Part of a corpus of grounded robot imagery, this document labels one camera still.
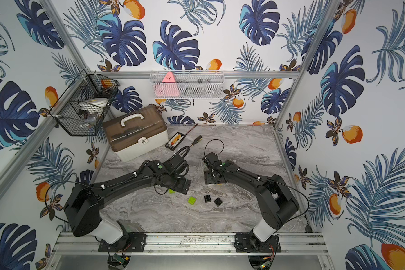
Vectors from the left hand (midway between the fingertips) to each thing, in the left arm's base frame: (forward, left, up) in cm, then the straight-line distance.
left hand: (182, 184), depth 82 cm
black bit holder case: (+34, +10, -8) cm, 36 cm away
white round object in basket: (+26, +43, +25) cm, 56 cm away
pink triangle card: (+43, +12, +25) cm, 51 cm away
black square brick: (-3, -13, -8) cm, 16 cm away
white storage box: (+23, +27, +9) cm, 37 cm away
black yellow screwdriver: (+35, -4, -8) cm, 36 cm away
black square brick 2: (-4, -18, -9) cm, 21 cm away
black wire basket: (+28, +54, +20) cm, 64 cm away
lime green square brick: (-7, +3, +6) cm, 10 cm away
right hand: (+7, -15, -6) cm, 18 cm away
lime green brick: (-4, -5, -9) cm, 11 cm away
